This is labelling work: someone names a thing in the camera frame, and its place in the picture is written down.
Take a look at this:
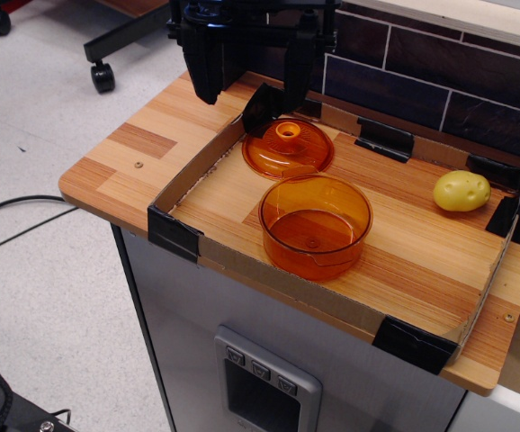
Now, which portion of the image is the cardboard fence with black tape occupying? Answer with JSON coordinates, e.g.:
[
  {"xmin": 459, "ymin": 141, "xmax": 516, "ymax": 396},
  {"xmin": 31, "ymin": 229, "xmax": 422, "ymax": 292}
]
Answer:
[{"xmin": 138, "ymin": 77, "xmax": 520, "ymax": 392}]

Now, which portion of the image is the yellow toy potato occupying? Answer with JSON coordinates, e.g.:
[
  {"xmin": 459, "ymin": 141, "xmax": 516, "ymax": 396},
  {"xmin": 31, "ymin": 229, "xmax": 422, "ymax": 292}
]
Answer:
[{"xmin": 433, "ymin": 170, "xmax": 491, "ymax": 212}]

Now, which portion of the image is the orange transparent plastic pot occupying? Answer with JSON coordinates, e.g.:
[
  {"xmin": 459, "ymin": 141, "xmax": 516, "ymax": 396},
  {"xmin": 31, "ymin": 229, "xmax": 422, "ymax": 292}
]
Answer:
[{"xmin": 258, "ymin": 172, "xmax": 373, "ymax": 281}]

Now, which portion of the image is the black rolling stand leg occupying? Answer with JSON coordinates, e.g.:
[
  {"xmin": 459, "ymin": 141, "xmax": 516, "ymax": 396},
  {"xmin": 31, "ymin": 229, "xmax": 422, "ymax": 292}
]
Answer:
[{"xmin": 84, "ymin": 1, "xmax": 171, "ymax": 94}]

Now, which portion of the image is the grey cabinet with control panel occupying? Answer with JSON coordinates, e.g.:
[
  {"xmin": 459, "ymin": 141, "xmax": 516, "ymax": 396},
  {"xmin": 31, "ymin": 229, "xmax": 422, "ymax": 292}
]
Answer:
[{"xmin": 113, "ymin": 228, "xmax": 465, "ymax": 431}]

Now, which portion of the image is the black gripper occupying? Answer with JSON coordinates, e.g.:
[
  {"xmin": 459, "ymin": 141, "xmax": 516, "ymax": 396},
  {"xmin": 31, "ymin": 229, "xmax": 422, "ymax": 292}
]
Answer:
[{"xmin": 167, "ymin": 1, "xmax": 341, "ymax": 113}]

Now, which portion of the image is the orange transparent pot lid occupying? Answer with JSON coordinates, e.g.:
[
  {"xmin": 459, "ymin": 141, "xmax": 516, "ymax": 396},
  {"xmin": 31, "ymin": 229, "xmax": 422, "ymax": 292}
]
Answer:
[{"xmin": 242, "ymin": 118, "xmax": 335, "ymax": 180}]

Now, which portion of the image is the black floor cable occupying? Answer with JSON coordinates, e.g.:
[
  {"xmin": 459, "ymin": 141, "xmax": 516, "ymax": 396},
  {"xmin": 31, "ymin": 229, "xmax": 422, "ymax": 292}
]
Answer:
[{"xmin": 0, "ymin": 194, "xmax": 79, "ymax": 257}]

